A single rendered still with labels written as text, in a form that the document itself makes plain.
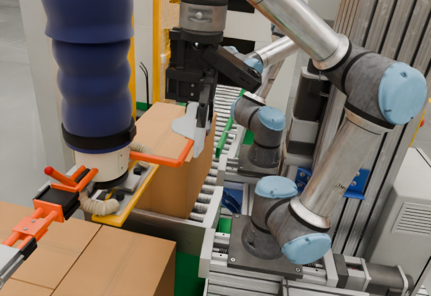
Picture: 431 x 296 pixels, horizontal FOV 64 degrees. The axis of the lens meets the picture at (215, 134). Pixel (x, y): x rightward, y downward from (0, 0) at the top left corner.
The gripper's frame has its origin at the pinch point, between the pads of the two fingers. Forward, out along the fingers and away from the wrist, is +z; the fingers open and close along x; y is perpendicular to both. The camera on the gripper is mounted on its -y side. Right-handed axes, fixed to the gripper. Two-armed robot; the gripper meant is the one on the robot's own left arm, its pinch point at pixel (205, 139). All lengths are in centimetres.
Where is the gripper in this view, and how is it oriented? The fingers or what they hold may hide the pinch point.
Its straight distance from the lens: 65.2
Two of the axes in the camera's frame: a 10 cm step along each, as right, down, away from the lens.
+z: -0.9, 8.8, 4.7
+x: -1.2, 4.6, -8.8
